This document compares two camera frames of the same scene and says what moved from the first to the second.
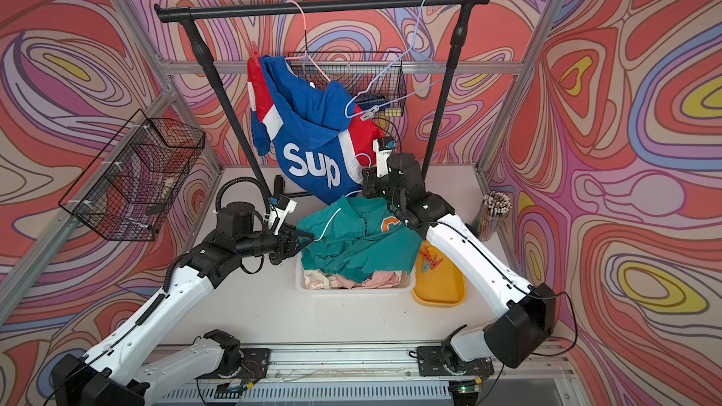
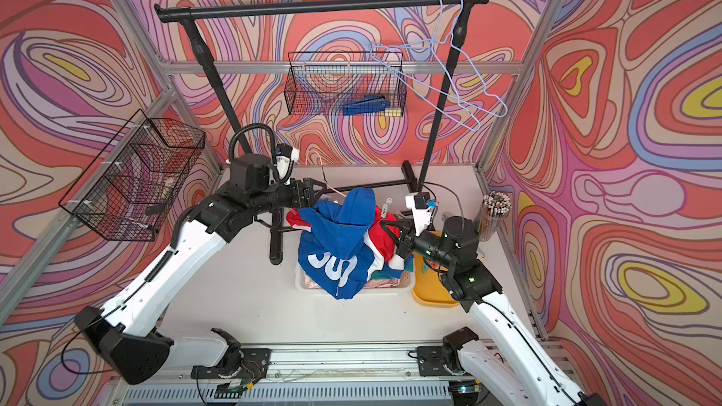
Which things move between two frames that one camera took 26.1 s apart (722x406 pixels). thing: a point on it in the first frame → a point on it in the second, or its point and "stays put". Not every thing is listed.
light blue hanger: (409, 94) → (458, 94)
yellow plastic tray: (438, 280) stays put
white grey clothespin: (369, 114) → (386, 207)
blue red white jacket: (315, 132) → (343, 244)
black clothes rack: (196, 15) stays put
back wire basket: (374, 83) stays put
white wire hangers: (306, 54) → (326, 181)
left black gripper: (285, 243) → (307, 197)
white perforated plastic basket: (335, 281) stays put
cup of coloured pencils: (495, 207) stays put
